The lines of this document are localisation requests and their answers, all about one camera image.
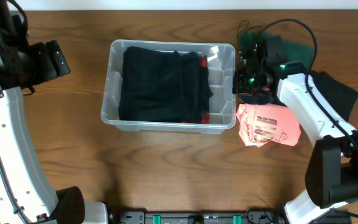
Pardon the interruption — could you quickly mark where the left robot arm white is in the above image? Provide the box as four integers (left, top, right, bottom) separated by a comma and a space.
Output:
0, 1, 110, 223

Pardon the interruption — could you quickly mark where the pink printed t-shirt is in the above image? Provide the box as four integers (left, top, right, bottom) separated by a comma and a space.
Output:
236, 104, 301, 147

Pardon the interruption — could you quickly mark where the dark navy folded garment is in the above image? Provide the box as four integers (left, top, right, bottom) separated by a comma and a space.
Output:
237, 70, 284, 106

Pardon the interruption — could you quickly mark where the green folded garment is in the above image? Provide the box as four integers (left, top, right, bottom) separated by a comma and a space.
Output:
238, 31, 313, 68

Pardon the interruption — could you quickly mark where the large black garment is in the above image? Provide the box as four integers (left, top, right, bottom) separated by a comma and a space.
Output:
118, 47, 199, 123

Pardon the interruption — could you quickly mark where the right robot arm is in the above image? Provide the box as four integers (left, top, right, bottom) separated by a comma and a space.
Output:
234, 34, 358, 223

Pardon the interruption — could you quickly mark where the black folded garment with tag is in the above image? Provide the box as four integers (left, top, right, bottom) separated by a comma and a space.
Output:
310, 70, 358, 121

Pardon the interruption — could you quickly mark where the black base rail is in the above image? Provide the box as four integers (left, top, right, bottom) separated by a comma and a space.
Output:
109, 210, 287, 224

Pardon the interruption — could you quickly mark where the clear plastic storage bin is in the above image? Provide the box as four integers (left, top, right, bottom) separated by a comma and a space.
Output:
101, 39, 236, 134

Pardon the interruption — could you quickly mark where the red plaid garment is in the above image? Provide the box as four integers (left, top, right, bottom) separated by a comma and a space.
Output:
183, 54, 213, 124

